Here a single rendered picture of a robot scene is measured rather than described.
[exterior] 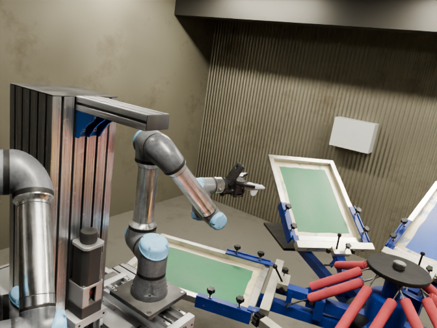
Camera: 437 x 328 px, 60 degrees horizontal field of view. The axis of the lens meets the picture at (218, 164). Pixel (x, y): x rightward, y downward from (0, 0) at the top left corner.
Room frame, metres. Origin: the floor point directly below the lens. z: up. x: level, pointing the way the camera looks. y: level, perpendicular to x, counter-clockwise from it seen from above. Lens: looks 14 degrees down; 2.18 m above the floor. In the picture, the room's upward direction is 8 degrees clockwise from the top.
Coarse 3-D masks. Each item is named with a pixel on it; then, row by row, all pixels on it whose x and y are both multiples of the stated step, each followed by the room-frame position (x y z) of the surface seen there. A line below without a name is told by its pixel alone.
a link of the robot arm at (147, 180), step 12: (144, 132) 1.44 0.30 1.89; (156, 132) 1.41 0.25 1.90; (144, 156) 1.39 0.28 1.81; (144, 168) 1.42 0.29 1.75; (156, 168) 1.44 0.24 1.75; (144, 180) 1.42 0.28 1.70; (156, 180) 1.45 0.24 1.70; (144, 192) 1.42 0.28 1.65; (156, 192) 1.46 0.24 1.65; (144, 204) 1.42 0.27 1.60; (144, 216) 1.42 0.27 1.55; (132, 228) 1.42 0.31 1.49; (144, 228) 1.41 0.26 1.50; (132, 240) 1.40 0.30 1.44
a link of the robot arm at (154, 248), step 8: (144, 240) 1.34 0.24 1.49; (152, 240) 1.35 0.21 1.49; (160, 240) 1.36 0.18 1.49; (136, 248) 1.36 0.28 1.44; (144, 248) 1.30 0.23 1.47; (152, 248) 1.30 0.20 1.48; (160, 248) 1.31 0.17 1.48; (168, 248) 1.36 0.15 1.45; (136, 256) 1.35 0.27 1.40; (144, 256) 1.29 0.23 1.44; (152, 256) 1.29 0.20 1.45; (160, 256) 1.30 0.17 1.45; (144, 264) 1.29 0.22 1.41; (152, 264) 1.29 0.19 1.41; (160, 264) 1.30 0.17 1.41; (144, 272) 1.29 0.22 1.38; (152, 272) 1.29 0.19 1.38; (160, 272) 1.31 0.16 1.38
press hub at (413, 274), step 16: (368, 256) 1.85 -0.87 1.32; (384, 256) 1.88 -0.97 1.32; (384, 272) 1.70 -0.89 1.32; (400, 272) 1.72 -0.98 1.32; (416, 272) 1.75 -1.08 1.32; (384, 288) 1.76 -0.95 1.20; (368, 304) 1.77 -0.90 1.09; (400, 304) 1.71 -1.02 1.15; (368, 320) 1.73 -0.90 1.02; (400, 320) 1.68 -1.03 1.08
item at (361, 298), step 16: (352, 272) 1.87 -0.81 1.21; (320, 288) 1.91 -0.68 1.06; (336, 288) 1.77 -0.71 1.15; (352, 288) 1.74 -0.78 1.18; (368, 288) 1.68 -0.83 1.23; (400, 288) 1.65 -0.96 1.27; (432, 288) 1.76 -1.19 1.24; (288, 304) 1.84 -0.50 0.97; (352, 304) 1.63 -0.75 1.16; (384, 304) 1.59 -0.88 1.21; (432, 304) 1.60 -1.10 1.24; (352, 320) 1.58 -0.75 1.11; (384, 320) 1.53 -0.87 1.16; (416, 320) 1.50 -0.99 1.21; (432, 320) 1.55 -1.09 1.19
